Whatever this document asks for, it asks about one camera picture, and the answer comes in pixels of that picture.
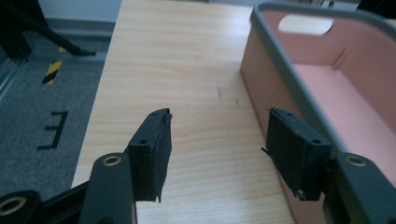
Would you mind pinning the black metal stand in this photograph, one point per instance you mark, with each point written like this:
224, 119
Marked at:
18, 28

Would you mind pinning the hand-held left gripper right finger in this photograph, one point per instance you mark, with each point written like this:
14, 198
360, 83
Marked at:
292, 149

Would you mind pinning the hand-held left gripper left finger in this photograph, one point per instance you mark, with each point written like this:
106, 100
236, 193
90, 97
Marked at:
152, 161

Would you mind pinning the pink basket with grey rim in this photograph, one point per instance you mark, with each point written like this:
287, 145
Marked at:
342, 90

